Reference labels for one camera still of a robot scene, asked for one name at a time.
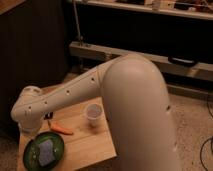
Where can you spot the green ceramic bowl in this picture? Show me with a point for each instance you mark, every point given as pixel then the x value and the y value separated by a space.
pixel 31 152

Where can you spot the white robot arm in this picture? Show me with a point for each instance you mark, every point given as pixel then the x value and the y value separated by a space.
pixel 135 100

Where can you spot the clear plastic cup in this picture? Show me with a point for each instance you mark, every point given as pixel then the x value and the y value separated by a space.
pixel 93 113

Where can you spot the wooden shelf beam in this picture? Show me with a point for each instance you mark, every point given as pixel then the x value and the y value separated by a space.
pixel 180 67

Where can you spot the metal pole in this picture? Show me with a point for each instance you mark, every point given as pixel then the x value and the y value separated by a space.
pixel 80 39

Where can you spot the wooden table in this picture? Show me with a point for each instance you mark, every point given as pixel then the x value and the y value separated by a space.
pixel 87 145

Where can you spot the orange carrot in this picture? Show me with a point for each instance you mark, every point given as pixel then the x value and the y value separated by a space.
pixel 60 129

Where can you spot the black handle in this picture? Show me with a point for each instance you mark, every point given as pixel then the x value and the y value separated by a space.
pixel 182 62

